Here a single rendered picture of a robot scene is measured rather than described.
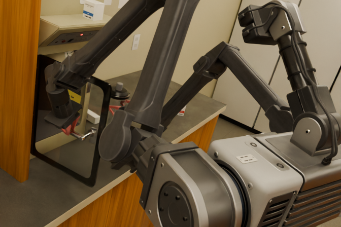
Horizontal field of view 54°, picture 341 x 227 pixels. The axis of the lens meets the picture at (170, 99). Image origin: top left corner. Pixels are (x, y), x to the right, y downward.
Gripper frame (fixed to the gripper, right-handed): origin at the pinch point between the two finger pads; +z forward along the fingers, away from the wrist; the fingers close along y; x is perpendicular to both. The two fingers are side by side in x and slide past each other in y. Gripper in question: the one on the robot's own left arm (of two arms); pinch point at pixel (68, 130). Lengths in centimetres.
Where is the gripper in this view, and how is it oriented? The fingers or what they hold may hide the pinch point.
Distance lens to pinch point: 113.4
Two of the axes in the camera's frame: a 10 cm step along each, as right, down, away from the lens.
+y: -4.9, 6.1, -6.2
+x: 8.7, 3.7, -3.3
